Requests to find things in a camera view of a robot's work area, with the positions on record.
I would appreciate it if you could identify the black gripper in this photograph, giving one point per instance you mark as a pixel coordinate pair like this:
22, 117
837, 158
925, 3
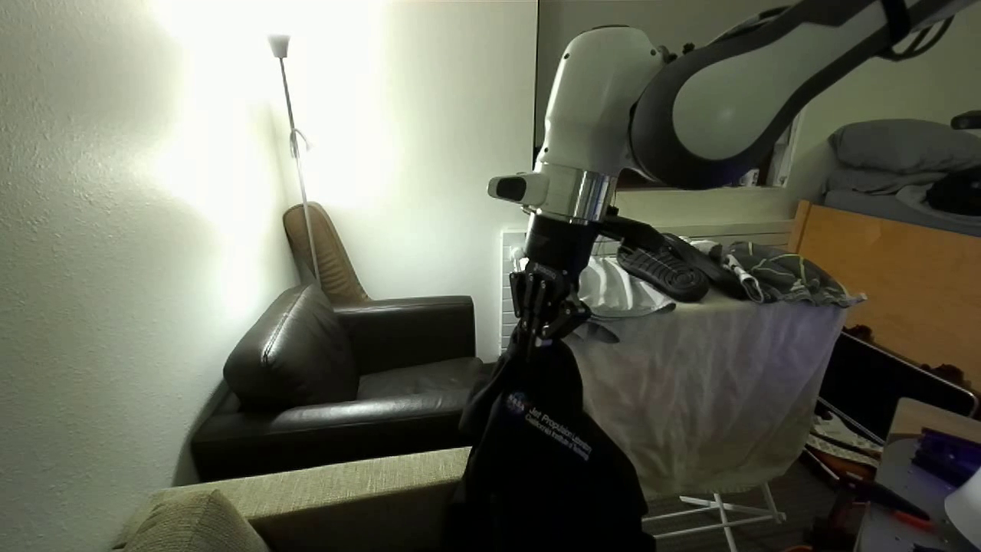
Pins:
559, 248

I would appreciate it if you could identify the black shirt with logo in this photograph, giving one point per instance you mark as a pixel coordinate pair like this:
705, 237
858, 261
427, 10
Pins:
541, 460

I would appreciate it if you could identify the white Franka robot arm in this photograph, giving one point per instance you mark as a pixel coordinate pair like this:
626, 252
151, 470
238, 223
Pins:
716, 102

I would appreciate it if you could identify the olive green sofa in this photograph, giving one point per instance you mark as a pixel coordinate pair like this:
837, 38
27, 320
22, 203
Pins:
340, 500

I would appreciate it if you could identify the black ribbed garment with label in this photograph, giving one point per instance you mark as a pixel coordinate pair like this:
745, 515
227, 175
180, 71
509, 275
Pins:
671, 269

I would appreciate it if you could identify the black leather armchair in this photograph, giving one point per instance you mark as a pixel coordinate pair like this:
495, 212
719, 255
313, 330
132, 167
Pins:
409, 401

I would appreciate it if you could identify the brown cushion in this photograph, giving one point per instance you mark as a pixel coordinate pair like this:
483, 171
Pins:
325, 255

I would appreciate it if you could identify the grey garment with green stitching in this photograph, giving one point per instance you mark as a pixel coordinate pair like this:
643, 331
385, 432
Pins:
793, 277

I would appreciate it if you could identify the white drying rack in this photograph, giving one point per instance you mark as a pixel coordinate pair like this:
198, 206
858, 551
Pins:
705, 500

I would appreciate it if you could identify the black leather cushion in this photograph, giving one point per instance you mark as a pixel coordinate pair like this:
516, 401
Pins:
294, 353

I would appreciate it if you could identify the white floor lamp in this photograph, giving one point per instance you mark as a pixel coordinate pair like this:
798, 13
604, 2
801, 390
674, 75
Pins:
297, 156

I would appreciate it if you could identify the grey window blind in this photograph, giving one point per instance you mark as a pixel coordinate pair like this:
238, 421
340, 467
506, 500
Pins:
614, 13

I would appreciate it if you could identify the pile of papers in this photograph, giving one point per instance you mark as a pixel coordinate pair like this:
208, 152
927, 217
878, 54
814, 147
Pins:
843, 441

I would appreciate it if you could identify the grey mattress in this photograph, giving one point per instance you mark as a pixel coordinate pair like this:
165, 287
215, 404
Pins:
869, 195

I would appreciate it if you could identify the black laptop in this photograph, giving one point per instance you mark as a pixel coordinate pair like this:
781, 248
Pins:
878, 385

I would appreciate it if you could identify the grey pillow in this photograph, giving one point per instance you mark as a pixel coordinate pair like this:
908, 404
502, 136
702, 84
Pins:
900, 143

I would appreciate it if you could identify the black item on bed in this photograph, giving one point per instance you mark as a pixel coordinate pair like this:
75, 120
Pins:
962, 192

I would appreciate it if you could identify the purple object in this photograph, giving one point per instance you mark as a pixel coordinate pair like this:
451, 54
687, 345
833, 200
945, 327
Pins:
951, 454

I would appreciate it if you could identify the white lampshade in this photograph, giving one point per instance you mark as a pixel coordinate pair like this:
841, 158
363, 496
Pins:
969, 515

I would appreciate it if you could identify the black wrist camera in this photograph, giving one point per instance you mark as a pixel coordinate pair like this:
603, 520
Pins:
626, 229

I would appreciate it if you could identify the wooden bed frame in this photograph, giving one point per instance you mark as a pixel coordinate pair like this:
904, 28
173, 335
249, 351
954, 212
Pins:
900, 277

